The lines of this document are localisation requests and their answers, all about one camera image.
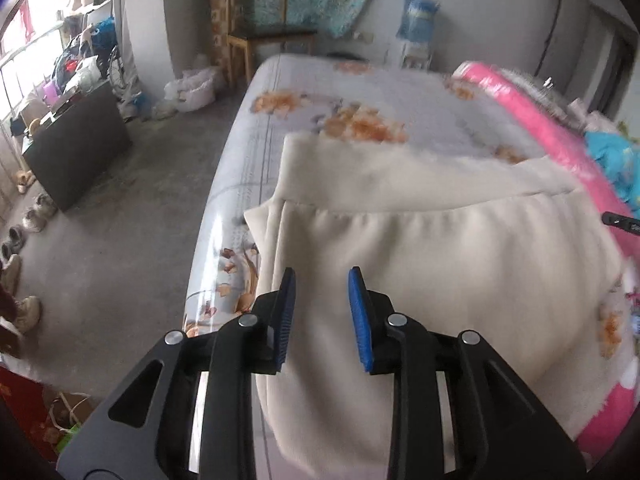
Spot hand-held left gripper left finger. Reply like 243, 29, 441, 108
56, 266, 297, 480

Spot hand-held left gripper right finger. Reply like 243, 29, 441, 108
348, 266, 586, 480

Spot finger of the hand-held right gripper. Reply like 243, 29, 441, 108
601, 211, 640, 234

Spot beige zip jacket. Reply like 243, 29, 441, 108
243, 135, 626, 480

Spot pile of clothes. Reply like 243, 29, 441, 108
50, 17, 121, 96

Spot light blue garment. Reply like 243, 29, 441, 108
585, 130, 640, 211

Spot pink floral blanket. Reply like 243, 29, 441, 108
452, 60, 640, 461

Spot grey patterned cloth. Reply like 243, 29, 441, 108
500, 67, 601, 126

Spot green bag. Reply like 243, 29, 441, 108
55, 422, 83, 453

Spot white bags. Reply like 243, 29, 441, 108
165, 67, 223, 113

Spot white water dispenser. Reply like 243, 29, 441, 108
400, 40, 433, 71

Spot black cabinet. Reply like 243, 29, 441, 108
22, 82, 133, 213

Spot red bag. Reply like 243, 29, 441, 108
0, 367, 56, 461

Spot wooden chair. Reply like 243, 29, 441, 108
227, 0, 318, 86

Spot blue water jug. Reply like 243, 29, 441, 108
397, 0, 441, 43

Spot patterned wooden stand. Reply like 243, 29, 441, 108
210, 0, 251, 68

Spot black hanging cable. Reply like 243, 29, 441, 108
542, 0, 568, 73

